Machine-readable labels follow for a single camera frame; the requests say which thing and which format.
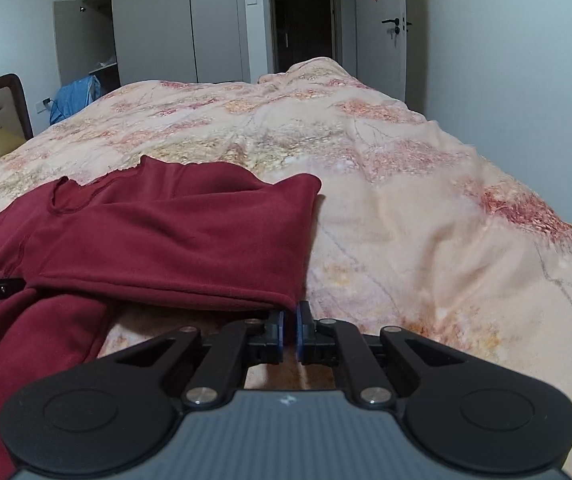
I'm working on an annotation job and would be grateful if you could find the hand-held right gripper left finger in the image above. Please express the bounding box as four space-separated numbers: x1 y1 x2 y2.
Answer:
98 309 287 408

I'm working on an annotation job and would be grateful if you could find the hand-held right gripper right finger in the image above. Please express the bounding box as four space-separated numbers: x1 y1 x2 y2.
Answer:
296 301 471 408

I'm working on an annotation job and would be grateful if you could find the dark red knit top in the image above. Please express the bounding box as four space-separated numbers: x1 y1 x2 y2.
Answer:
0 155 323 480

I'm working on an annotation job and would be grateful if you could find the floral peach quilt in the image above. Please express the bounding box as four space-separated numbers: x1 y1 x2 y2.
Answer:
0 57 572 480

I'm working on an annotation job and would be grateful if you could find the blue cloth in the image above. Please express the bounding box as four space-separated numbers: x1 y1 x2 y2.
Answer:
49 75 102 126

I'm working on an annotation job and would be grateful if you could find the white room door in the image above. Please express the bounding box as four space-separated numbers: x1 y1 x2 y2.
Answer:
355 0 409 103

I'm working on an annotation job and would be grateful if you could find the white wardrobe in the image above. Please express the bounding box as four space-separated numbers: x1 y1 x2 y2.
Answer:
53 0 251 92

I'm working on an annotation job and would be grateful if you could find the black door handle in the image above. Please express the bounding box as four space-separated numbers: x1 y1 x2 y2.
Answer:
382 17 413 36

